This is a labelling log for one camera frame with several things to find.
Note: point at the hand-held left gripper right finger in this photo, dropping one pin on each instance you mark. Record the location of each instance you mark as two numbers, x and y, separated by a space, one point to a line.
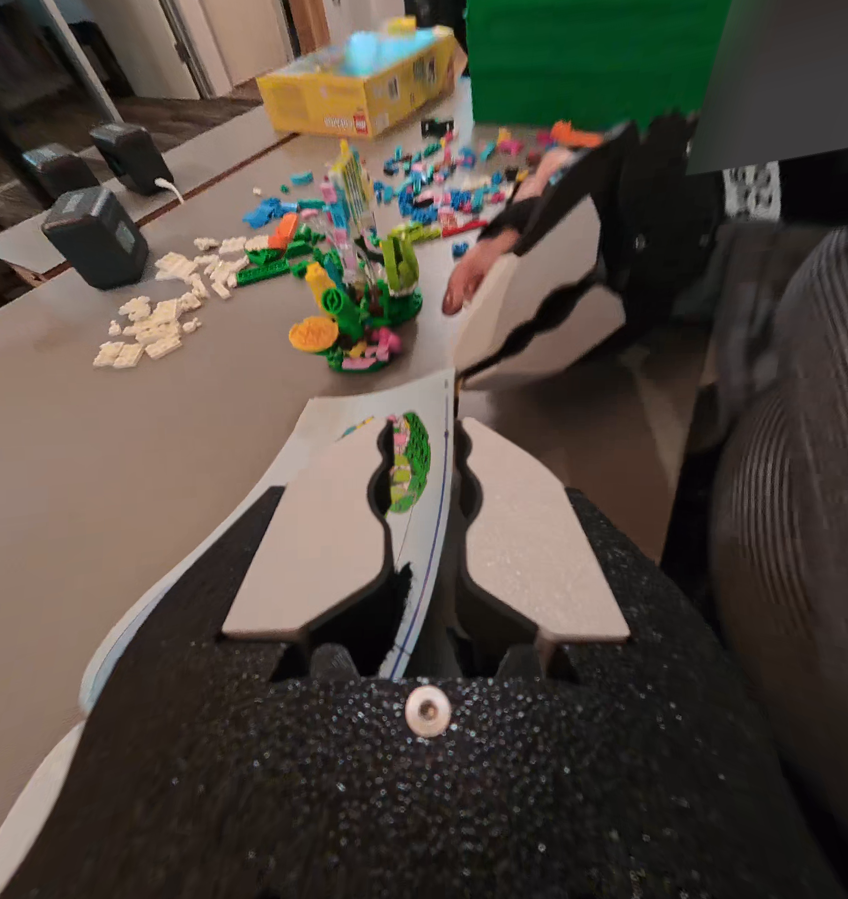
536 555

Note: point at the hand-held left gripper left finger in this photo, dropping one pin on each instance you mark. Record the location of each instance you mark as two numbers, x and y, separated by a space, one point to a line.
311 548

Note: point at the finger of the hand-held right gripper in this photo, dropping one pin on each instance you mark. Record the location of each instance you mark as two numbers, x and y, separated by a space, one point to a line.
543 267
571 344

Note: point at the instruction booklet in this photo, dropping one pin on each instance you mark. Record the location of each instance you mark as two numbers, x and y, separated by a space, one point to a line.
424 520

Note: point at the green lego plant model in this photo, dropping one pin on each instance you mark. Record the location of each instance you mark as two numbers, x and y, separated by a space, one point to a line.
336 303

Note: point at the striped fish brick model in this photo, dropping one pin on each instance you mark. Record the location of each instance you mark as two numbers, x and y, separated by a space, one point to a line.
350 182

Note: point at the grey desk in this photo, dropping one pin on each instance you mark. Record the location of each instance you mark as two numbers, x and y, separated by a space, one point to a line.
115 456

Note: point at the person's right hand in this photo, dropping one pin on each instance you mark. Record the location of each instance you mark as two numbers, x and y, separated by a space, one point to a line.
466 277

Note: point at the scattered colourful brick pieces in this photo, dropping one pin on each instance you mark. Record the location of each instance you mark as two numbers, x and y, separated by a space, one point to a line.
424 200

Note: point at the green storage bin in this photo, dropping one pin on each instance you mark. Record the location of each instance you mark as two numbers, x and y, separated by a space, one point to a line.
571 63

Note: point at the yellow brick set box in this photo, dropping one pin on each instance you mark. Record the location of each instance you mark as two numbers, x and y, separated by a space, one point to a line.
367 98

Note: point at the orange brick separator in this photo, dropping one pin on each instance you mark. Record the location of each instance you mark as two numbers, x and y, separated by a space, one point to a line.
283 232

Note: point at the pile of white brick pieces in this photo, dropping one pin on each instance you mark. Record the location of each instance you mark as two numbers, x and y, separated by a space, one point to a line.
150 330

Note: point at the pile of green brick pieces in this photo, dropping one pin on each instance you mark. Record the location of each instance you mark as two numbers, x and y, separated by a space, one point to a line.
269 270

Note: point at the person's grey sweater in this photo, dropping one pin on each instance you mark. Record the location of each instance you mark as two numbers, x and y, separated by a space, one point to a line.
803 491

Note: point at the pile of blue brick pieces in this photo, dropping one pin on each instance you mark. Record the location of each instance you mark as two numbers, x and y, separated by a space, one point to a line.
266 211

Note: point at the black power station with display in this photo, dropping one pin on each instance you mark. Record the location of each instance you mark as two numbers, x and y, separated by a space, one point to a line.
95 235

